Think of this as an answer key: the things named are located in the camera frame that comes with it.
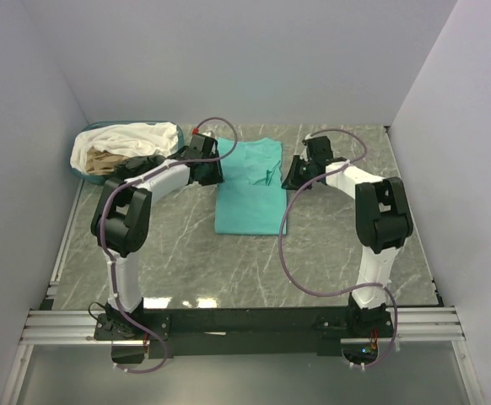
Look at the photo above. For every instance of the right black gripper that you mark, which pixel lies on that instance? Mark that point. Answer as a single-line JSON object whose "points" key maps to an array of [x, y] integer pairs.
{"points": [[293, 181]]}

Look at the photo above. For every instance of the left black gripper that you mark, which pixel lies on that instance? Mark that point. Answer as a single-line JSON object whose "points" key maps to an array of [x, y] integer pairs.
{"points": [[216, 179]]}

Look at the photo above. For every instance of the teal t shirt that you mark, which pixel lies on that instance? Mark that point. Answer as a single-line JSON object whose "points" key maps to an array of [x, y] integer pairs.
{"points": [[250, 200]]}

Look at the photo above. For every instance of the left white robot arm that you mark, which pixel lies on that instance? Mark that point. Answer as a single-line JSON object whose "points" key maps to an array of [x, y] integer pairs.
{"points": [[121, 219]]}

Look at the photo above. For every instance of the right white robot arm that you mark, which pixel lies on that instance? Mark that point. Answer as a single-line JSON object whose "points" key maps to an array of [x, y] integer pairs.
{"points": [[383, 221]]}

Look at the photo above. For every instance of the white t shirt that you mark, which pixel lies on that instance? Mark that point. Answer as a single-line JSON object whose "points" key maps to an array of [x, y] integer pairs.
{"points": [[127, 139]]}

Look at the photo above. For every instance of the black t shirt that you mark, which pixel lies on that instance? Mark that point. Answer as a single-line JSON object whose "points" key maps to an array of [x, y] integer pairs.
{"points": [[133, 167]]}

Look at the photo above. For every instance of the tan t shirt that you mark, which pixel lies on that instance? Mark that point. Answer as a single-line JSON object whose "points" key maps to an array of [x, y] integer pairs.
{"points": [[101, 163]]}

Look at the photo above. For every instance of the teal laundry basket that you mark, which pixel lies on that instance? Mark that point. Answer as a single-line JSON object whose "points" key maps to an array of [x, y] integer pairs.
{"points": [[81, 173]]}

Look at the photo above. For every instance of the black base beam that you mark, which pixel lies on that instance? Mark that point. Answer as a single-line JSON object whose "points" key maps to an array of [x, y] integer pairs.
{"points": [[217, 331]]}

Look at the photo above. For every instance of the aluminium frame rail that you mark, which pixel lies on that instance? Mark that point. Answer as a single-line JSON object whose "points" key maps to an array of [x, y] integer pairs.
{"points": [[48, 326]]}

